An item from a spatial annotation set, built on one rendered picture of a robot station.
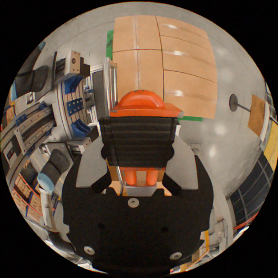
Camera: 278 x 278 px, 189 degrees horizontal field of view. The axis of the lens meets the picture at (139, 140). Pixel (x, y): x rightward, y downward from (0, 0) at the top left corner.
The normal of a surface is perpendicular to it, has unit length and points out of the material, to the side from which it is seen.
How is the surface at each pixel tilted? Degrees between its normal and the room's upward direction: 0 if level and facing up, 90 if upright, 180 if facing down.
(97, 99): 0
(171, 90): 0
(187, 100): 0
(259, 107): 90
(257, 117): 90
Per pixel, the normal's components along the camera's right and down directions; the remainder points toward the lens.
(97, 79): -0.01, 0.52
